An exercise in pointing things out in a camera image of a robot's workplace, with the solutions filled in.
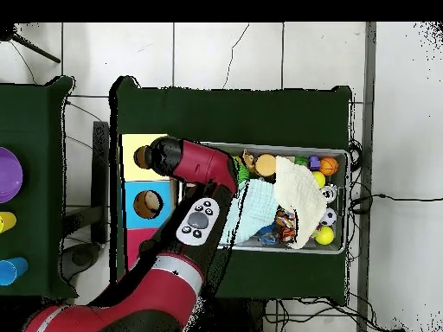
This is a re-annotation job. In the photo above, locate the brown toy football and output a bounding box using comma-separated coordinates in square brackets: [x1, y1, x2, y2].
[133, 144, 152, 170]

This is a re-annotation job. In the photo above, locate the clear mesh bin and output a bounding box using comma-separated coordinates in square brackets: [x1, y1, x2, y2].
[181, 141, 350, 256]

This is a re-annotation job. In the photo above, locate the wooden box with three holes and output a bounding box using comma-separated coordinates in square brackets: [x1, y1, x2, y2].
[120, 133, 176, 278]

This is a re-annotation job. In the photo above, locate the plain green spiky ball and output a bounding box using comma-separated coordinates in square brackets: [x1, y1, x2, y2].
[235, 162, 251, 187]

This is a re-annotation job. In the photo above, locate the mint green muslin cloth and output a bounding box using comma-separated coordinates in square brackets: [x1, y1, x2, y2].
[221, 178, 279, 246]

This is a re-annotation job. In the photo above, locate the dark green tablecloth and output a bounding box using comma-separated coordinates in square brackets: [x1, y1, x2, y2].
[109, 75, 354, 305]

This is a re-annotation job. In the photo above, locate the cream muslin cloth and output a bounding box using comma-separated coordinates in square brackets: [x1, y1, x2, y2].
[273, 156, 328, 250]

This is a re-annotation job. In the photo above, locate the dark green side table cloth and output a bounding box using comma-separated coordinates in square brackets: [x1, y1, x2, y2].
[0, 75, 77, 300]

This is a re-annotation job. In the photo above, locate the purple plate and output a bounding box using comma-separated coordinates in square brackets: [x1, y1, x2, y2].
[0, 146, 25, 205]

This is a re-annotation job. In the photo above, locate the yellow cup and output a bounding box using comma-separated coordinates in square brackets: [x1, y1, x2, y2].
[0, 211, 18, 234]

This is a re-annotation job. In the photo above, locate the blue cup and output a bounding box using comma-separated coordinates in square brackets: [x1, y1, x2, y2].
[0, 257, 29, 287]

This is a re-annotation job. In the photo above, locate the black tripod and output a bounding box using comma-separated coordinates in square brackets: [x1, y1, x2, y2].
[0, 23, 62, 65]

